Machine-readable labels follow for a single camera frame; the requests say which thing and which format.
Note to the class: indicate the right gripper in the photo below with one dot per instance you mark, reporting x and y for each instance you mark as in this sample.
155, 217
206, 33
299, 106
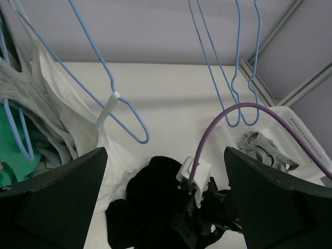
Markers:
271, 208

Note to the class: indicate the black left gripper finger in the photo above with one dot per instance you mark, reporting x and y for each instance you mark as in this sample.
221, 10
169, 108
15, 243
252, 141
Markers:
53, 209

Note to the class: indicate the light grey tank top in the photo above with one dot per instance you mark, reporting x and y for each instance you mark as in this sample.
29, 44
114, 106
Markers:
264, 150

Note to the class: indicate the white tank top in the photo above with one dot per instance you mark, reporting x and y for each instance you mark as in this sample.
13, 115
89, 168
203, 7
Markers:
81, 123

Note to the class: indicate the black tank top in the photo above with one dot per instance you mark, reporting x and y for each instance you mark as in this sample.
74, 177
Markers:
143, 218

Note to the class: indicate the green tank top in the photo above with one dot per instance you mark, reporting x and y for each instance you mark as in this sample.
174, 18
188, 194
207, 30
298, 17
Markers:
16, 167

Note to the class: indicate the grey tank top on hanger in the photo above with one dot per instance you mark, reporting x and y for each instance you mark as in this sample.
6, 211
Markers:
51, 138

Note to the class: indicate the white plastic basket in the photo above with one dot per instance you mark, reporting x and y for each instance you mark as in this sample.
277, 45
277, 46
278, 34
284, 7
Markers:
223, 136

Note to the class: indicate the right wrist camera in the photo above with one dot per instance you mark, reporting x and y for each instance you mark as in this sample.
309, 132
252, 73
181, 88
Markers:
201, 177

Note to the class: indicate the aluminium frame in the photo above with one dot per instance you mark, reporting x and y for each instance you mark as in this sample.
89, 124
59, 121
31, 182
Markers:
294, 59

